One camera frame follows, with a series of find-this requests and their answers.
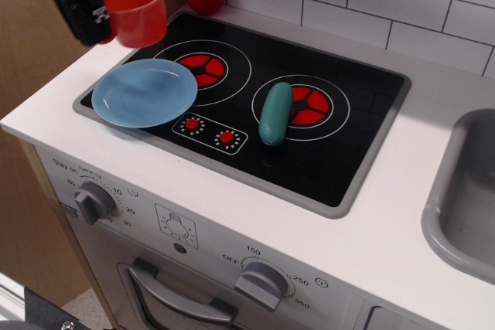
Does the red plastic cup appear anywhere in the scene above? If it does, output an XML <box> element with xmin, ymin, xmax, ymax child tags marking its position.
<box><xmin>102</xmin><ymin>0</ymin><xmax>168</xmax><ymax>48</ymax></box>

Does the light blue plastic plate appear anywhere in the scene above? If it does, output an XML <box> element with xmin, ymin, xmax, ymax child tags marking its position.
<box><xmin>91</xmin><ymin>59</ymin><xmax>198</xmax><ymax>128</ymax></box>

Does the red left stove button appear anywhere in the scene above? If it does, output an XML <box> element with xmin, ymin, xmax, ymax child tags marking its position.
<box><xmin>184</xmin><ymin>118</ymin><xmax>200</xmax><ymax>131</ymax></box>

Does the red stove button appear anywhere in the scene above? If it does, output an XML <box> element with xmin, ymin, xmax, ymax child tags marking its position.
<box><xmin>184</xmin><ymin>118</ymin><xmax>200</xmax><ymax>131</ymax></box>
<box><xmin>219</xmin><ymin>131</ymin><xmax>235</xmax><ymax>145</ymax></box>

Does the red right stove button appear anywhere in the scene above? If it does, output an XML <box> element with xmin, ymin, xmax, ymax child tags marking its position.
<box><xmin>219</xmin><ymin>131</ymin><xmax>235</xmax><ymax>145</ymax></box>

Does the grey timer knob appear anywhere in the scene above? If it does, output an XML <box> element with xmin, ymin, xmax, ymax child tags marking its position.
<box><xmin>74</xmin><ymin>182</ymin><xmax>116</xmax><ymax>225</ymax></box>

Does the teal toy cucumber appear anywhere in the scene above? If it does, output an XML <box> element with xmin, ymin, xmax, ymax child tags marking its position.
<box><xmin>258</xmin><ymin>82</ymin><xmax>293</xmax><ymax>146</ymax></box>

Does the black toy stovetop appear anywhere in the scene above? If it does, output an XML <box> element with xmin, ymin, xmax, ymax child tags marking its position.
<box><xmin>72</xmin><ymin>11</ymin><xmax>411</xmax><ymax>219</ymax></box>

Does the black equipment base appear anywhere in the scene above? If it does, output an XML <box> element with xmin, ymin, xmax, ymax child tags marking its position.
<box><xmin>1</xmin><ymin>287</ymin><xmax>91</xmax><ymax>330</ymax></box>

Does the grey temperature knob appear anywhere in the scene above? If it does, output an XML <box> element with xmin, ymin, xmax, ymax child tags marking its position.
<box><xmin>234</xmin><ymin>260</ymin><xmax>288</xmax><ymax>312</ymax></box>

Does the grey toy sink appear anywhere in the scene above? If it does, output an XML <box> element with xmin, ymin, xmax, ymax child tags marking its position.
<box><xmin>422</xmin><ymin>109</ymin><xmax>494</xmax><ymax>284</ymax></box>

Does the grey oven door handle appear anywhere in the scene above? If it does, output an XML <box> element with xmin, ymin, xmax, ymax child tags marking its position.
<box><xmin>128</xmin><ymin>259</ymin><xmax>238</xmax><ymax>327</ymax></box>

